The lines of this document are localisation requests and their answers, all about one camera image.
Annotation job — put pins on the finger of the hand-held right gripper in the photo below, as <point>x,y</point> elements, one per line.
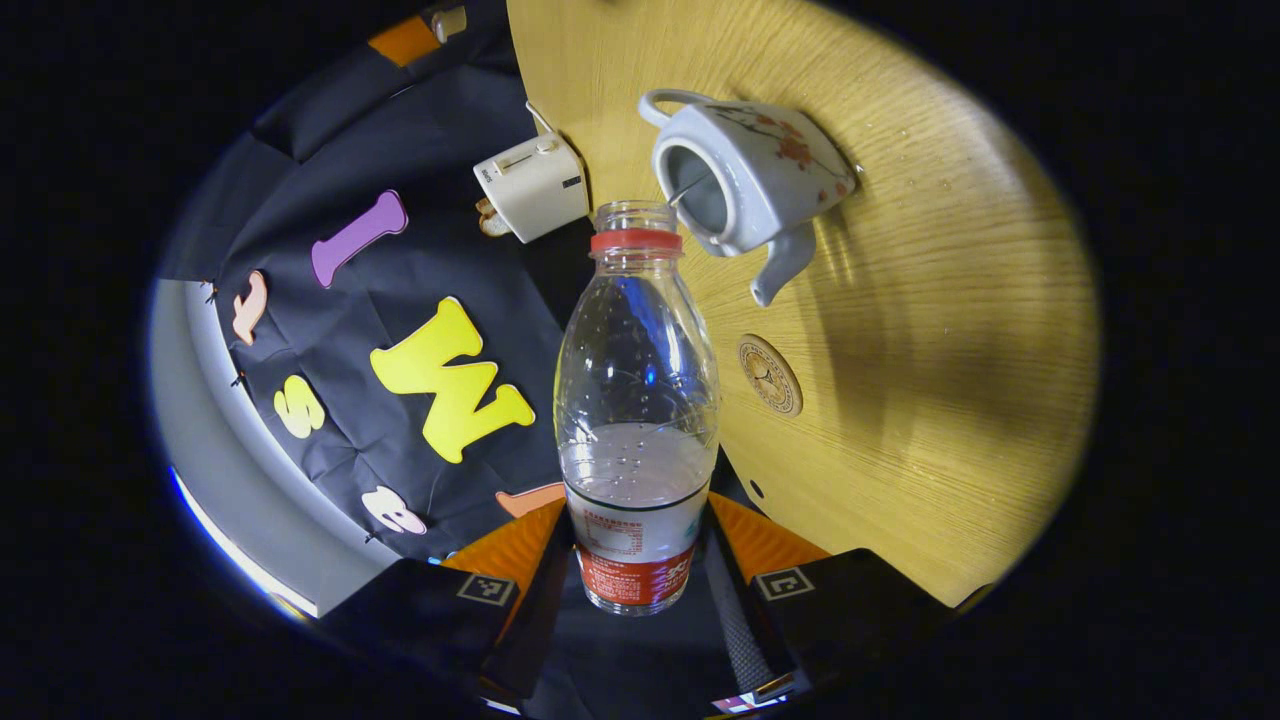
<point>405,42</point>

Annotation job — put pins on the black backdrop cloth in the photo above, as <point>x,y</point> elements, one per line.
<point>400,130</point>

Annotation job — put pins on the white toaster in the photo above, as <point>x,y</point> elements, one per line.
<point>535,185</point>

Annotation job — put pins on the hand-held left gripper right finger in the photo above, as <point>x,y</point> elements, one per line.
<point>735,620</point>

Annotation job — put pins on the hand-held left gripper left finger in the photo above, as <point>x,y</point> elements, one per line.
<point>540,620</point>

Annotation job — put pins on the clear plastic water bottle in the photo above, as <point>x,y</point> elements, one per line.
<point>635,400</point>

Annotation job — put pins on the white porcelain teacup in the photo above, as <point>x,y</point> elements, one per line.
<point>770,180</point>

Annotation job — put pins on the round wooden coaster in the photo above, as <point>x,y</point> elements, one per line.
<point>770,375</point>

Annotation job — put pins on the toast slice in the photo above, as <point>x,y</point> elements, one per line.
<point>490,218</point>

